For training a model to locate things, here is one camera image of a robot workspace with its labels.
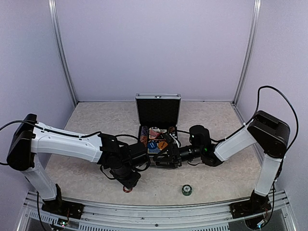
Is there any aluminium frame post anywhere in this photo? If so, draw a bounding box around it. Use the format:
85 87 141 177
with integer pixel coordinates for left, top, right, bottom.
232 0 262 107
48 0 78 106

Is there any black triangular button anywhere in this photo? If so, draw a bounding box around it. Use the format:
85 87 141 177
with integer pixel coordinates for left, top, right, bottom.
154 130 166 140

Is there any left aluminium frame post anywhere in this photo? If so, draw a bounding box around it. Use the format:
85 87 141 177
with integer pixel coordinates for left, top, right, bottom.
48 0 78 106

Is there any right aluminium frame post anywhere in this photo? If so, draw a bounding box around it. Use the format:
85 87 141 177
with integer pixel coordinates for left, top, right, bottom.
232 0 262 107

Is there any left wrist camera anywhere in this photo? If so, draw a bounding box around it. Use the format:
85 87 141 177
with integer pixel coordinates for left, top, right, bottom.
120 142 149 167

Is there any blue round button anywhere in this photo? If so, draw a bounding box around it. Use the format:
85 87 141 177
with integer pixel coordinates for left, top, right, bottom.
147 141 157 150

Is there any right poker chip row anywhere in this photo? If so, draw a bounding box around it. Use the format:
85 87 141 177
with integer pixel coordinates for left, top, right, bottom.
167 127 176 135

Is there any left poker chip row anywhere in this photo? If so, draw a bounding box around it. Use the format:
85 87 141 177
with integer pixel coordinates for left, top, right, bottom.
140 126 149 147

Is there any green poker chip stack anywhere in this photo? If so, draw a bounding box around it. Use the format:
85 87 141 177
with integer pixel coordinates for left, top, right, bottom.
181 184 193 196

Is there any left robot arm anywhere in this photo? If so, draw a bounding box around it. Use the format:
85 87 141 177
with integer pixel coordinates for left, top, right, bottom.
1 114 149 214

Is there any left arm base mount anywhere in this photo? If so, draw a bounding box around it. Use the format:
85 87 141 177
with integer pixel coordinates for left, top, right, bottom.
42 184 84 219

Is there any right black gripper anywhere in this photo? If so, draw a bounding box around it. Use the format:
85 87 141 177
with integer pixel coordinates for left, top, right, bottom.
153 143 203 169

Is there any blue playing card deck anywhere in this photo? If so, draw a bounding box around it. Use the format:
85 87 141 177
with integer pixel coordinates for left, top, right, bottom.
148 147 161 155

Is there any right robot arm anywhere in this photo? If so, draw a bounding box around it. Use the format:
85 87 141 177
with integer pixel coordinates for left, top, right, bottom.
153 109 294 214

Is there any aluminium poker case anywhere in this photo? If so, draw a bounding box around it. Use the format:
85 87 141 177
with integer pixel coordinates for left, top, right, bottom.
135 93 181 167

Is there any poker chip row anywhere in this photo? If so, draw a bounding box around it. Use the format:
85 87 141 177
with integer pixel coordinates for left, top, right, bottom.
167 127 176 135
140 126 149 147

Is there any front aluminium rail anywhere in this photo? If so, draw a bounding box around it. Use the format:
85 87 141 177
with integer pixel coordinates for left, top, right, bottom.
24 190 289 231

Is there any orange round button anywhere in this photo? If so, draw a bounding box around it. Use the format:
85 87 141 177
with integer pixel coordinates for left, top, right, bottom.
158 141 168 150

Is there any red playing card deck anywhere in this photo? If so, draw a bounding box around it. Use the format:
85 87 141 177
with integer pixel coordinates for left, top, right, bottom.
149 127 167 140

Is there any red poker chip stack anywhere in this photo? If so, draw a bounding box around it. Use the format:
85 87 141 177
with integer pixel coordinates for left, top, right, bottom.
123 186 132 193

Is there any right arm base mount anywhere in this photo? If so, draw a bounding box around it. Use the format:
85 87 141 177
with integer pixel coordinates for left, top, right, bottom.
230 191 272 219

